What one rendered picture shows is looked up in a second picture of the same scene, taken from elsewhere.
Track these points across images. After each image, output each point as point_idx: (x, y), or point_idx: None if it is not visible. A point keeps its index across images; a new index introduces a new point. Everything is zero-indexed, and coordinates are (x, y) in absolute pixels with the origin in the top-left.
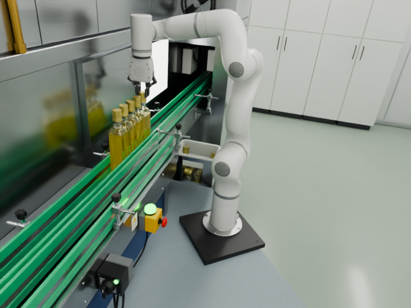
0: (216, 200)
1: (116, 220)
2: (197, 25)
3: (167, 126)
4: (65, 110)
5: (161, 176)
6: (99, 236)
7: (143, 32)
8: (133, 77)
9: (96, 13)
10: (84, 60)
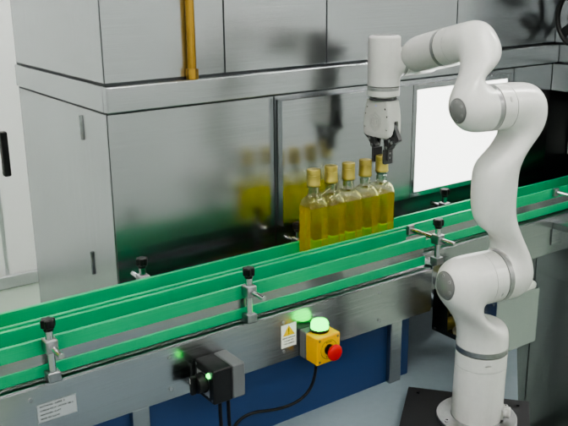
0: (455, 357)
1: (246, 308)
2: (433, 47)
3: (448, 232)
4: (249, 162)
5: (373, 292)
6: (213, 315)
7: (380, 60)
8: (367, 129)
9: (324, 36)
10: (289, 98)
